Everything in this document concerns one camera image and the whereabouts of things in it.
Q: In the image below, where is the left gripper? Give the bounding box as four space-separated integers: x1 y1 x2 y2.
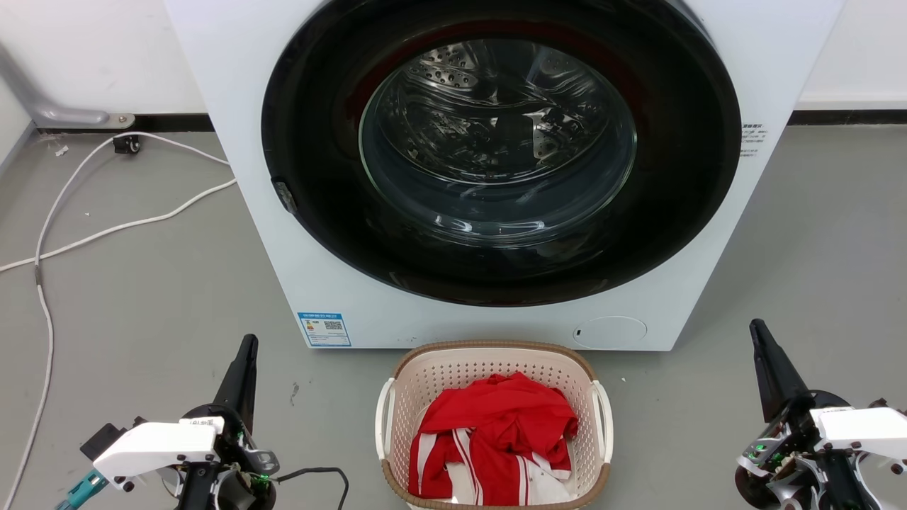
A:
179 334 280 497

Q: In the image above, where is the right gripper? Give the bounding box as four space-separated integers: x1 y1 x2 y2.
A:
735 319 855 497

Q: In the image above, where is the beige perforated plastic laundry basket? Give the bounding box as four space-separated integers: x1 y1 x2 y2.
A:
375 341 614 510

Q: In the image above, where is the blue energy label sticker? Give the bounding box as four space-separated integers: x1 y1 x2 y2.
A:
298 312 352 348

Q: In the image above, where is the round white filter cover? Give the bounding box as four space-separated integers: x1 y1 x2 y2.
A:
573 316 648 349

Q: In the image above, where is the black round washing machine door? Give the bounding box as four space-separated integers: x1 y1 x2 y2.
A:
261 0 743 308

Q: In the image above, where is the small printed text sticker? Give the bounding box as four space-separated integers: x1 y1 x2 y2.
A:
740 123 769 158

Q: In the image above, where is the red and white garment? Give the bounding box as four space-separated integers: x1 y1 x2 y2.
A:
408 372 580 506

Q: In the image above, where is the white front-load washing machine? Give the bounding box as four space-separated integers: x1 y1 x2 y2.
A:
162 0 847 352

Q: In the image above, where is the grey metal pipe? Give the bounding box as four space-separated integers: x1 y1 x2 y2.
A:
0 42 135 130

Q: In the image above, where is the thin black cable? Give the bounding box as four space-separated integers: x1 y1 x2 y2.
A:
273 467 350 510

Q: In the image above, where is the teal cable connector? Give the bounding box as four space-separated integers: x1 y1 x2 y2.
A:
55 470 108 510

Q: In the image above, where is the long white power cable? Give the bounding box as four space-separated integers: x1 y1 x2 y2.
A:
0 132 232 510

